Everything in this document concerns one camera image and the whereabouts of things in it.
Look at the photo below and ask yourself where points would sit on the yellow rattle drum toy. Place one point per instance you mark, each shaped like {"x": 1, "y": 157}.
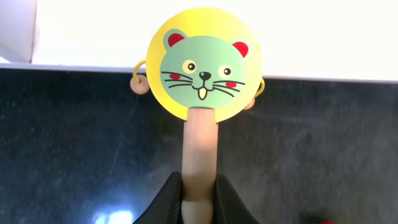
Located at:
{"x": 202, "y": 71}

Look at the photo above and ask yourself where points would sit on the white shelf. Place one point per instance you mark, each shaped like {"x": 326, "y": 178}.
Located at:
{"x": 311, "y": 37}

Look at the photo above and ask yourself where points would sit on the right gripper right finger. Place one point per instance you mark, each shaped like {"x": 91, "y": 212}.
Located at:
{"x": 228, "y": 205}

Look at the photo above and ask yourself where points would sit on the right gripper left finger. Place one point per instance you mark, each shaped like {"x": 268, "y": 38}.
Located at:
{"x": 166, "y": 205}

